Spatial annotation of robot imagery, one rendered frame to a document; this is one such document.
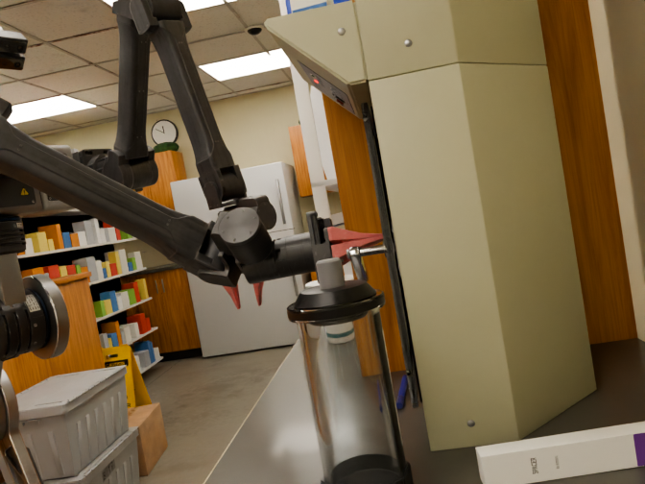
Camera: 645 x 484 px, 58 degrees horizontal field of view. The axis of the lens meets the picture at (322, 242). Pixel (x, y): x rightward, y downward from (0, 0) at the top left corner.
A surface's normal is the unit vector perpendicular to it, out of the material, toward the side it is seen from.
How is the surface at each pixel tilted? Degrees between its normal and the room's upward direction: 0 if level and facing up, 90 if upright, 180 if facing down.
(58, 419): 96
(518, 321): 90
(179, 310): 90
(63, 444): 96
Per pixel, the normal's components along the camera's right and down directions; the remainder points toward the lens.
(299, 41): -0.11, 0.07
